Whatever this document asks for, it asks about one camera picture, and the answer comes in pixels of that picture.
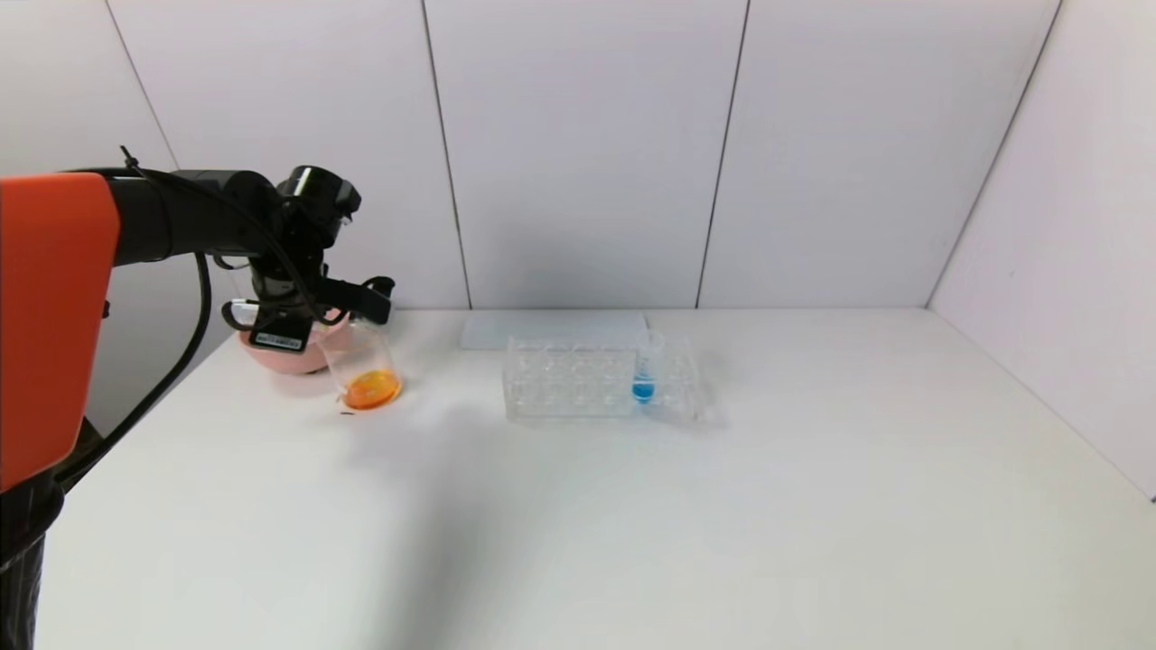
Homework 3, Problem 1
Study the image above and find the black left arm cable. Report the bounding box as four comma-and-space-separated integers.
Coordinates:
50, 144, 353, 493

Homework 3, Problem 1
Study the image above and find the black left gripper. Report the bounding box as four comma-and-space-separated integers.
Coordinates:
248, 277, 313, 352

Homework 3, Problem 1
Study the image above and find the clear acrylic test tube rack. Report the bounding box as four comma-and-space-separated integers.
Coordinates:
502, 330, 716, 425

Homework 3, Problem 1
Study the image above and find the clear glass beaker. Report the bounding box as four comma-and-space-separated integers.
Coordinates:
318, 314, 403, 413

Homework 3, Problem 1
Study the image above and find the test tube with blue pigment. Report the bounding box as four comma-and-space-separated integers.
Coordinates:
632, 329, 666, 404

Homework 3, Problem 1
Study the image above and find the pink plastic bowl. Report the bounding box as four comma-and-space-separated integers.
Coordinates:
238, 307, 355, 376

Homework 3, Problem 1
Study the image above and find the flat white paper box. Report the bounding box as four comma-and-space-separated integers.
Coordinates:
461, 312, 651, 352

